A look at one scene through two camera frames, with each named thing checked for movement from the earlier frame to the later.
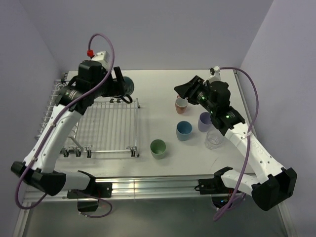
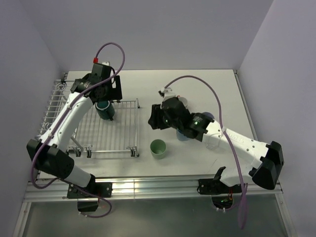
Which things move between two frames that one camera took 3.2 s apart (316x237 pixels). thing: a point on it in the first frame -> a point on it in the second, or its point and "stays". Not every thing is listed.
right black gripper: [189, 89] -> [155, 120]
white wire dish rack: [107, 126] stays
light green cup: [157, 148] stays
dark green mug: [126, 88] -> [105, 109]
